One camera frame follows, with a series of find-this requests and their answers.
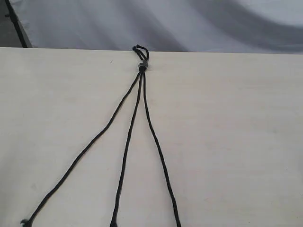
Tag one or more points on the grey backdrop cloth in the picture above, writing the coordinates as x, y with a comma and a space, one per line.
164, 25

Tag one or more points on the black stand pole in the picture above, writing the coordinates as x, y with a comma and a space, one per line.
14, 19

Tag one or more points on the grey cable clamp band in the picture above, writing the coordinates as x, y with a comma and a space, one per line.
143, 66

